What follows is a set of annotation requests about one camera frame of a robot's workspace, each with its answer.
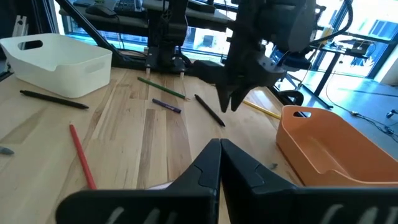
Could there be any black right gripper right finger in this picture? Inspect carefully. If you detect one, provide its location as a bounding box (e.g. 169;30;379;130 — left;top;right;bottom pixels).
220;138;398;224

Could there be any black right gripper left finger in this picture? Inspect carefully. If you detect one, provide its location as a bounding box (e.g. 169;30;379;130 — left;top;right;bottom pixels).
55;138;222;224

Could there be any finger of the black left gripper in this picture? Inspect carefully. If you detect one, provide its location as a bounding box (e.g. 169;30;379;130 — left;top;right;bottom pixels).
230;85;252;112
216;83;233;113

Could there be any black pen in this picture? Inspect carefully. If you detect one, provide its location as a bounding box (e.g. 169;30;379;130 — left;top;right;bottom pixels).
19;90;90;110
194;93;226;128

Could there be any yellow pencil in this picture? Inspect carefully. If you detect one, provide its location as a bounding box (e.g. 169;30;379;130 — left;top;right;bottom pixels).
241;99;282;121

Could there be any green pencil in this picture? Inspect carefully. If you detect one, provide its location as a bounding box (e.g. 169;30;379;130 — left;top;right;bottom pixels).
137;77;191;101

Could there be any red pencil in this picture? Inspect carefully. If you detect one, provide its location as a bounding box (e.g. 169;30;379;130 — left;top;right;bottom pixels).
68;123;98;191

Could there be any office chair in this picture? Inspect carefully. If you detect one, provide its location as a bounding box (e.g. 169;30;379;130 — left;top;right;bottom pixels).
270;46;312;91

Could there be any black table clamp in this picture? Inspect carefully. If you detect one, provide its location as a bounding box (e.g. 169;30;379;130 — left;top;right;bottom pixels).
277;89;305;107

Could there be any orange plastic bin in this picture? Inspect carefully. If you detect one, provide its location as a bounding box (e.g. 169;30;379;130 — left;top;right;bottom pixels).
275;105;398;189

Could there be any black background desk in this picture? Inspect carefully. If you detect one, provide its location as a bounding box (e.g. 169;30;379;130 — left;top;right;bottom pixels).
298;37;398;110

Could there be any grey desk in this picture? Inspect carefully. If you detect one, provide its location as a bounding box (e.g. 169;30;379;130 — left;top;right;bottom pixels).
58;0;234;34

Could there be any white plastic bin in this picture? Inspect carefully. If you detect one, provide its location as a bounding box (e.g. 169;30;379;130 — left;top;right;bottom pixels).
0;33;113;99

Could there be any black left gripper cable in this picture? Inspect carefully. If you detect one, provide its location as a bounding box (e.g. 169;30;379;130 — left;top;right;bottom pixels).
310;0;355;44

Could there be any yellow floor cable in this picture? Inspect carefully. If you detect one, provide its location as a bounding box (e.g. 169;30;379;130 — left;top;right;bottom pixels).
323;70;398;138

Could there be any black aluminium table frame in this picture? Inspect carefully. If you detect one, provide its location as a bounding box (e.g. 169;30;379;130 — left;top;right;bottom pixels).
54;0;280;94

